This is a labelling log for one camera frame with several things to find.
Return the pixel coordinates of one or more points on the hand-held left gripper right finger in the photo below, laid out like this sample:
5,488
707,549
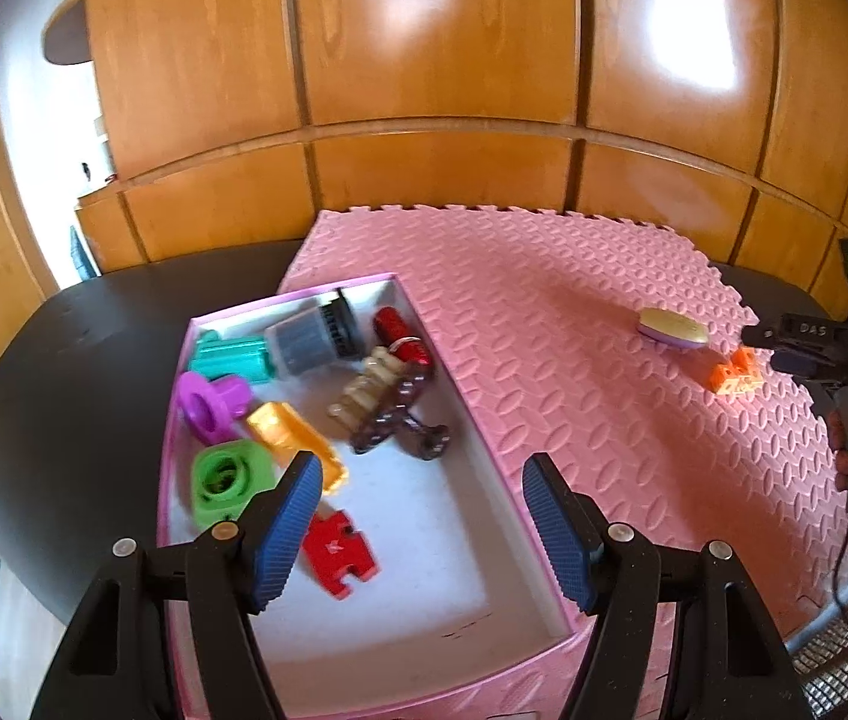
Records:
559,540

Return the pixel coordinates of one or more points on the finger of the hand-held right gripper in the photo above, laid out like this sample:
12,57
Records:
765,334
795,362

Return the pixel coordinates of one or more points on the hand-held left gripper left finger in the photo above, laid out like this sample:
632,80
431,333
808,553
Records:
285,540

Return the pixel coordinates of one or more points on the red toy piece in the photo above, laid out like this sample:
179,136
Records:
330,551

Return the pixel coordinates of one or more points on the orange toy block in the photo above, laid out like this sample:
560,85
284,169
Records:
731,379

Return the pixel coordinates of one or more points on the green white square device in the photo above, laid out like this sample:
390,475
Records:
248,476

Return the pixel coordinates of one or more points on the cream purple oval case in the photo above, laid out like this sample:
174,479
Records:
671,326

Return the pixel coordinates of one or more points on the yellow orange plastic toy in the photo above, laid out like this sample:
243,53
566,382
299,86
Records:
281,427

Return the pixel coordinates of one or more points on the pink cardboard box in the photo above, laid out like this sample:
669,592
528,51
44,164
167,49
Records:
409,555

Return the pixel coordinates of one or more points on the purple plastic plug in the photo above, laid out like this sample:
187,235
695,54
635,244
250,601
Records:
233,390

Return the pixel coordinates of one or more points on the teal plastic toy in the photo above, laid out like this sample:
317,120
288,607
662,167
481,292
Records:
233,358

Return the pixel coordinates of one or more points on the grey bottle black cap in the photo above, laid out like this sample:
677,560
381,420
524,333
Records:
304,341

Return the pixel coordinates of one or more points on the red metal cylinder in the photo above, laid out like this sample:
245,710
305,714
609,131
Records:
392,326

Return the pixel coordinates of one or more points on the pink foam mat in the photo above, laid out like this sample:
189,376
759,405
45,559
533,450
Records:
581,300

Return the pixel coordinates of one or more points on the wicker chair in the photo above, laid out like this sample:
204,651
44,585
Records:
836,675

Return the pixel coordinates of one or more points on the blue foam mat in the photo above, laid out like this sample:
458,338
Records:
83,255

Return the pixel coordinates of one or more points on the wooden door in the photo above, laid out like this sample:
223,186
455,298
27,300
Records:
12,202

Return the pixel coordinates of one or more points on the wooden wardrobe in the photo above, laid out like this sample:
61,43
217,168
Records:
431,30

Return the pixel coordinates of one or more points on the wooden corner shelf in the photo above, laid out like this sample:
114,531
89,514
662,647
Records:
68,37

